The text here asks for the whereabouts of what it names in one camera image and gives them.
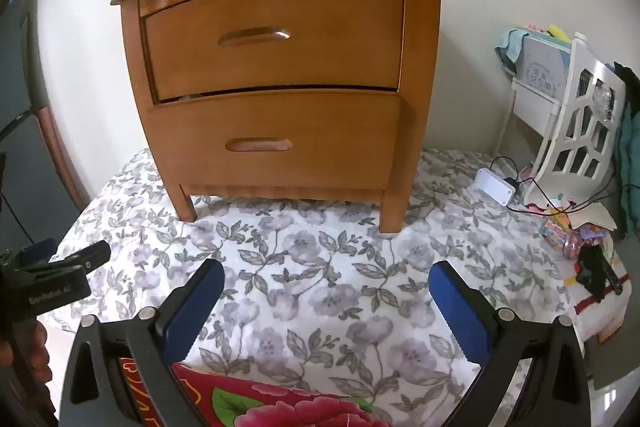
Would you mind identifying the pile of colourful toys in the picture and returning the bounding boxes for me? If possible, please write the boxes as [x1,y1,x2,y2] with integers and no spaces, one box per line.
[525,202,616,260]

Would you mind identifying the grey floral bedsheet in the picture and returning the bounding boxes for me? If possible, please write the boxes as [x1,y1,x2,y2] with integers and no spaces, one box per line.
[40,149,621,427]

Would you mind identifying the dark grey wardrobe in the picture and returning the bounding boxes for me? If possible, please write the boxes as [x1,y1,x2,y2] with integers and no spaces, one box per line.
[0,0,88,258]

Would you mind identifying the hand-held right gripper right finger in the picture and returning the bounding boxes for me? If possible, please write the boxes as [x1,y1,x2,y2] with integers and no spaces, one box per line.
[429,261,593,427]

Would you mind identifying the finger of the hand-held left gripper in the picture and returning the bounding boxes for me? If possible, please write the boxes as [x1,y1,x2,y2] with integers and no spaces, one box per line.
[60,241,112,273]
[21,243,56,265]

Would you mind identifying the white adapter box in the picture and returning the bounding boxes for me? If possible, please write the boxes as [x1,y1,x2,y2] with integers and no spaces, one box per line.
[474,168,517,208]

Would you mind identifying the white openwork chair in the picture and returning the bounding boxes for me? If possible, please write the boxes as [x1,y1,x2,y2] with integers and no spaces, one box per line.
[520,32,628,212]

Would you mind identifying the teal cloth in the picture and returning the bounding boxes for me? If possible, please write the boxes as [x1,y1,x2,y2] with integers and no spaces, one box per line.
[495,27,531,70]

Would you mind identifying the person's left hand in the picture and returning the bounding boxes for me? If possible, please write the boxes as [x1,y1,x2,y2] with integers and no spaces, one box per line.
[27,326,55,387]

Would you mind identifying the light blue picture board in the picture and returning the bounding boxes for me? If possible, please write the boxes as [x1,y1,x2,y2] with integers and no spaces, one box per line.
[520,34,573,100]

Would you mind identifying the black toy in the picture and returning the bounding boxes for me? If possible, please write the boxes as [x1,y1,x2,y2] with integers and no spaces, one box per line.
[575,244,623,300]

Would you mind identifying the wooden drawer with short front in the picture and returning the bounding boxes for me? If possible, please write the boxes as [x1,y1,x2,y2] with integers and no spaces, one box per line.
[140,0,406,102]

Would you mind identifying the reddish brown wooden board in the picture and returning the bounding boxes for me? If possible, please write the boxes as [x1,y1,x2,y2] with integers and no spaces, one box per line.
[37,104,92,204]

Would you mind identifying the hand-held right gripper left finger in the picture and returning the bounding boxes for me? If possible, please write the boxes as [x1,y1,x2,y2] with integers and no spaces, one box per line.
[59,259,226,427]

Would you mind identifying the red floral blanket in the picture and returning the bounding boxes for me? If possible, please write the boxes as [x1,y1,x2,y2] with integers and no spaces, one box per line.
[117,357,381,427]

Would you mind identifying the black cable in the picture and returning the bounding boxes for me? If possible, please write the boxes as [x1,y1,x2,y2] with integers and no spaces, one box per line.
[489,156,616,214]

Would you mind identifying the beige paper sheet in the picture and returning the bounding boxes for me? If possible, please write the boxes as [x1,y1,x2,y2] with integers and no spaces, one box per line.
[570,206,620,233]

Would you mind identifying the wooden nightstand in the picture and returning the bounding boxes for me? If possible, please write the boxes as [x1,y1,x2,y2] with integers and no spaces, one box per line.
[111,0,451,235]

